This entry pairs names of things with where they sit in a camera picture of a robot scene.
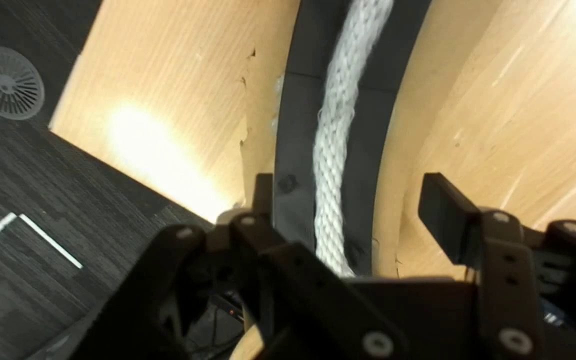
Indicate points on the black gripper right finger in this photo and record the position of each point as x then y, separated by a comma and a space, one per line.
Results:
447, 214

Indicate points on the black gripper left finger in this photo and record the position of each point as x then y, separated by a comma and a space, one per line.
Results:
263, 199

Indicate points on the curved black board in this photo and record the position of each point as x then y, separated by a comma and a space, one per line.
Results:
345, 71

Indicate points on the round floor grille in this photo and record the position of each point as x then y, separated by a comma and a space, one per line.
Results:
20, 86

